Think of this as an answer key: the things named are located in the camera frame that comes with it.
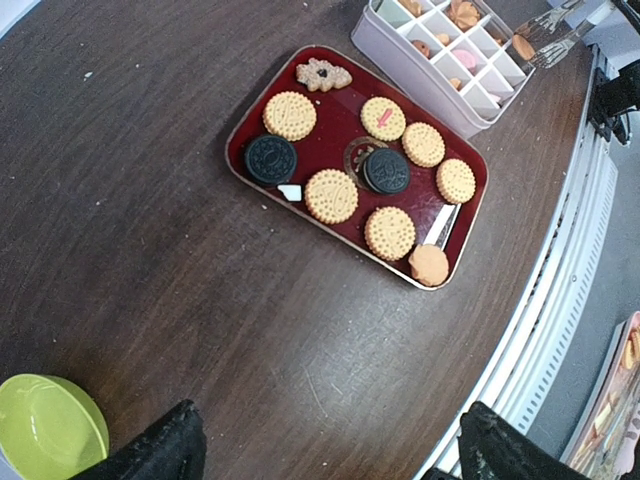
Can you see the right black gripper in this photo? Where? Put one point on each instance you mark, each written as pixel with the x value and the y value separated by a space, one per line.
pixel 612 100

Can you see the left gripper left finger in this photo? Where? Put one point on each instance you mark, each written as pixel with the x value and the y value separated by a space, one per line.
pixel 173 447

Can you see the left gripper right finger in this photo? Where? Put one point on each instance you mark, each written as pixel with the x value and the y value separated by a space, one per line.
pixel 491 448

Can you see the white handled metal tongs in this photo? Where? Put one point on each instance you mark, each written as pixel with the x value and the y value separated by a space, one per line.
pixel 551 40

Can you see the smooth round tan cookie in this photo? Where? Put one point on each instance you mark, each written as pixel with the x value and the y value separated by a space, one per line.
pixel 522 46

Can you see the swirl butter cookie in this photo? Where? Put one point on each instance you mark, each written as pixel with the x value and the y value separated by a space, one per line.
pixel 463 14

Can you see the pink tray with crackers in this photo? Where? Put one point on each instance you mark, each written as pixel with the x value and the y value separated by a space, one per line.
pixel 604 443

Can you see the green plastic bowl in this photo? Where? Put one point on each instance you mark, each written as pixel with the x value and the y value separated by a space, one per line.
pixel 50 427

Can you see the white divided cookie tin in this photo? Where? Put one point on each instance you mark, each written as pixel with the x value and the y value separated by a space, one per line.
pixel 466 102

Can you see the bottom left round cookie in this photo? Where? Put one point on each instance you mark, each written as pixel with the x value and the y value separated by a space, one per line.
pixel 429 265

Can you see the dotted round cookie right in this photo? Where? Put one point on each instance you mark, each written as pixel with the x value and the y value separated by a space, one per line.
pixel 423 144

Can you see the round cookie with pink cross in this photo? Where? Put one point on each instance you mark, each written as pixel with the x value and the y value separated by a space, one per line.
pixel 383 119

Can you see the black round cookie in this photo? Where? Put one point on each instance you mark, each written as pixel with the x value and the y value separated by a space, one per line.
pixel 386 171
pixel 271 160

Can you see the dark red cookie tray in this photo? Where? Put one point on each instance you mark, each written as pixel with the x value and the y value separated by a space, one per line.
pixel 339 141

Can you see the brown flower cookie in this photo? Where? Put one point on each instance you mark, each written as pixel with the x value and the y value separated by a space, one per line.
pixel 321 75

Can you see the middle left dotted cookie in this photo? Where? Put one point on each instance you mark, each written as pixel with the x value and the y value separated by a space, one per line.
pixel 331 196

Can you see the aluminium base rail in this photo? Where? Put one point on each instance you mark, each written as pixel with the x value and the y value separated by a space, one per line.
pixel 537 240

